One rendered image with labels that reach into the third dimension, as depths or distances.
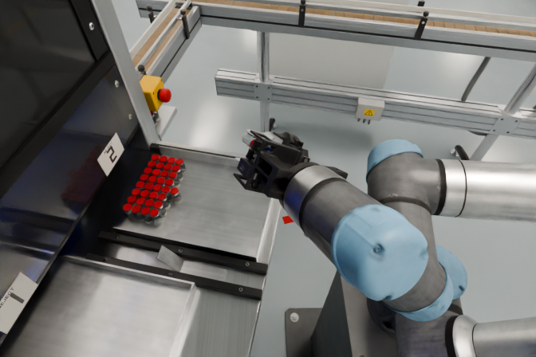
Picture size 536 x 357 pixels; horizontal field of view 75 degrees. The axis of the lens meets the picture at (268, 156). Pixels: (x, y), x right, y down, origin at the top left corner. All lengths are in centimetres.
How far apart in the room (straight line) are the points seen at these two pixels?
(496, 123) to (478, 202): 145
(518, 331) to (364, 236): 38
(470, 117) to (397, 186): 145
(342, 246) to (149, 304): 57
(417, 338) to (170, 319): 46
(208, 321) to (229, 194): 31
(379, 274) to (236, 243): 57
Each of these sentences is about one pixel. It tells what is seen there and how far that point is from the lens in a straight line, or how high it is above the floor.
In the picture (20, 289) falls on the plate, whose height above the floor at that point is 103.
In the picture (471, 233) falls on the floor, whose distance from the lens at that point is 213.
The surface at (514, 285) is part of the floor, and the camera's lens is 209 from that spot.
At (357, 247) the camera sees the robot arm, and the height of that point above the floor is 137.
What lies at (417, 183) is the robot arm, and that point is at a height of 128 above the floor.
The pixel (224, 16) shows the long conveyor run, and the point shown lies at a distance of 160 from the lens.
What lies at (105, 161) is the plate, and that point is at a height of 103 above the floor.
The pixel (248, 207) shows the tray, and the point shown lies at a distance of 89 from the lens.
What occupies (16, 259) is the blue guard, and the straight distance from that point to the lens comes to 74.
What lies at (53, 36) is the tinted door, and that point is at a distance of 74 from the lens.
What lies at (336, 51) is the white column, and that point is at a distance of 230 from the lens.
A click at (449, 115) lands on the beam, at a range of 186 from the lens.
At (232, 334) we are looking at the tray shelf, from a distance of 78.
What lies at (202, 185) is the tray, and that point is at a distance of 94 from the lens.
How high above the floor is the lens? 164
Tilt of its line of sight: 50 degrees down
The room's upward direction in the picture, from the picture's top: straight up
